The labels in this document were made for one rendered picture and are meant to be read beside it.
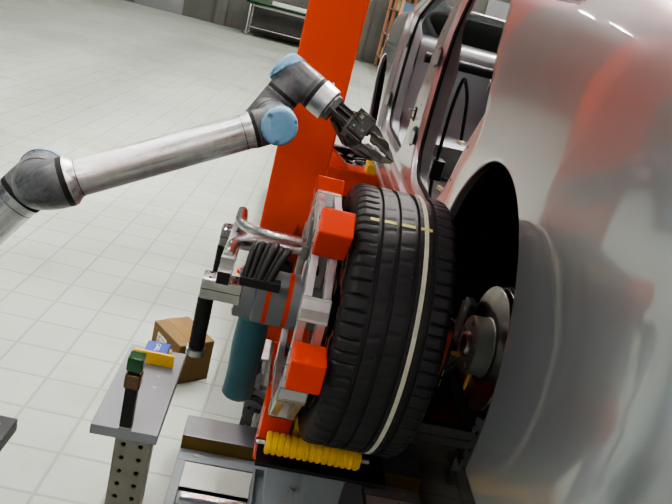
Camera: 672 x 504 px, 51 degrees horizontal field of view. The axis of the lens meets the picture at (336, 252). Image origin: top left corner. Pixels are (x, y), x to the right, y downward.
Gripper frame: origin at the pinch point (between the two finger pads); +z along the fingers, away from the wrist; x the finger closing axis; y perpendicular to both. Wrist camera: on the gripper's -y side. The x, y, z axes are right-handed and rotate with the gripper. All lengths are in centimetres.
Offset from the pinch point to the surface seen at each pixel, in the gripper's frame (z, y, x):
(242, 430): 24, -71, -86
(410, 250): 15.8, 29.5, -20.5
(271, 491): 38, -31, -88
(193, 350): -6, 14, -68
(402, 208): 9.3, 21.0, -12.5
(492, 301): 44.0, 3.0, -11.0
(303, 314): 7, 29, -46
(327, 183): -8.0, -7.8, -13.7
